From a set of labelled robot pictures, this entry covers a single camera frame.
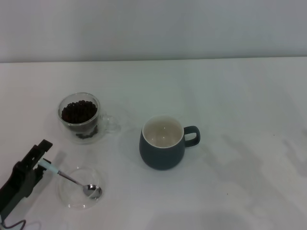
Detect dark teal ceramic mug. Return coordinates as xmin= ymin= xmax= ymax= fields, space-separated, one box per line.
xmin=139 ymin=115 xmax=201 ymax=172

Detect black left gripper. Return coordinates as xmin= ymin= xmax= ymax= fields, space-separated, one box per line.
xmin=0 ymin=139 xmax=53 ymax=218

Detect clear double-wall glass cup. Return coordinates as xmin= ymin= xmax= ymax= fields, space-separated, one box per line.
xmin=56 ymin=92 xmax=121 ymax=145

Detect clear glass saucer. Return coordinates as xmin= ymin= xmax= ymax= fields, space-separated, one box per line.
xmin=55 ymin=167 xmax=107 ymax=210

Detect thin dark cable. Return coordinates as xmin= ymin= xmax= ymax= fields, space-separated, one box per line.
xmin=0 ymin=219 xmax=42 ymax=229

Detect dark roasted coffee beans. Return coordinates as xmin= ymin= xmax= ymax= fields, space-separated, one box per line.
xmin=61 ymin=100 xmax=98 ymax=125

